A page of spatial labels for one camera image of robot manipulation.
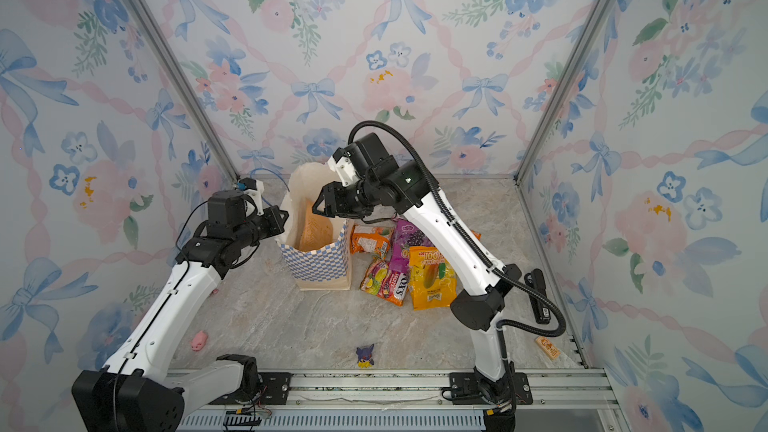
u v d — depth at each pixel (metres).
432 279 0.87
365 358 0.75
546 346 0.80
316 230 0.92
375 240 0.97
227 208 0.56
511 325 0.51
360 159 0.51
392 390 0.75
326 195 0.59
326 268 0.76
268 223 0.68
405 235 0.96
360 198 0.55
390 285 0.89
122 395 0.37
